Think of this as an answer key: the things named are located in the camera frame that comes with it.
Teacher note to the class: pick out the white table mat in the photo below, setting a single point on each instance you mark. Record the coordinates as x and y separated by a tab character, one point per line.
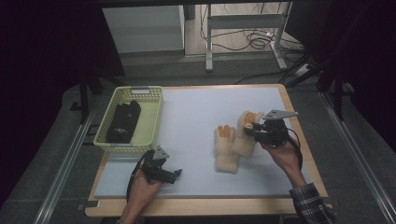
193	124

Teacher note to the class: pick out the white metal stand frame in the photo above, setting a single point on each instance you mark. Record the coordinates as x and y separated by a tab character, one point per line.
246	21

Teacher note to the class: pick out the black stand leg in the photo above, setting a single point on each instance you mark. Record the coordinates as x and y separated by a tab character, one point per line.
84	99

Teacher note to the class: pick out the aluminium rail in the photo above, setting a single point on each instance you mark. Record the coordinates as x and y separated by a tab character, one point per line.
358	155
62	168

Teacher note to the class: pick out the beige glove with orange fingertips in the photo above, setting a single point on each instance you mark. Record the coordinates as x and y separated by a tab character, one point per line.
225	152
243	143

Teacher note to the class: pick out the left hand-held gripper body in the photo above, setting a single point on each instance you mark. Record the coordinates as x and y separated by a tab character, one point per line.
154	169

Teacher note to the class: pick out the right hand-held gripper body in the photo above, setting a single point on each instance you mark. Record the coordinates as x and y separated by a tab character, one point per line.
272	130

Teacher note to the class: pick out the white cabinet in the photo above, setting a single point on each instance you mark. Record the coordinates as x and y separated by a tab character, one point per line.
143	28

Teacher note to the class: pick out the black glove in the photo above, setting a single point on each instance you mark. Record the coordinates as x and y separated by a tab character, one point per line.
123	124

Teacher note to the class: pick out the pale green plastic basket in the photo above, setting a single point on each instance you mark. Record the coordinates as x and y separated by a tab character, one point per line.
150	124

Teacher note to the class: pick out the black tripod legs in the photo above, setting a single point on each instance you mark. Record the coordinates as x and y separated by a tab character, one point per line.
306	67

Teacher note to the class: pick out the person's right hand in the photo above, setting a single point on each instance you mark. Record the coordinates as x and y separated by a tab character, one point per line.
285	158

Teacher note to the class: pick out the person's left hand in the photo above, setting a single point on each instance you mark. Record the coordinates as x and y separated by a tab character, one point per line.
143	186

